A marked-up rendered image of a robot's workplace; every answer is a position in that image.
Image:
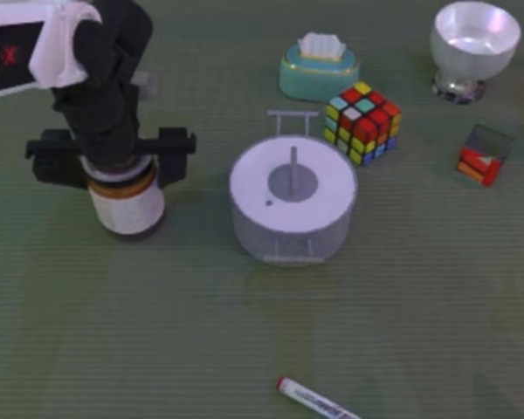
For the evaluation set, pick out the brown bottle white label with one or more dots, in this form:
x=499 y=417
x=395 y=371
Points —
x=128 y=205

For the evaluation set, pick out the small red orange gray cube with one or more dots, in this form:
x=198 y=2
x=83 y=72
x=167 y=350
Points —
x=482 y=157

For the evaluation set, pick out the silver goblet bowl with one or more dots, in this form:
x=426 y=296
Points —
x=473 y=43

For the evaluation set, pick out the white marker red cap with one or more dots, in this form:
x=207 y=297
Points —
x=314 y=399

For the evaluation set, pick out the teal tissue box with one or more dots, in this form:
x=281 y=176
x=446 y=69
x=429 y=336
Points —
x=319 y=72

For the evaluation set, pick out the multicoloured puzzle cube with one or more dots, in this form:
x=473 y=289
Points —
x=362 y=124

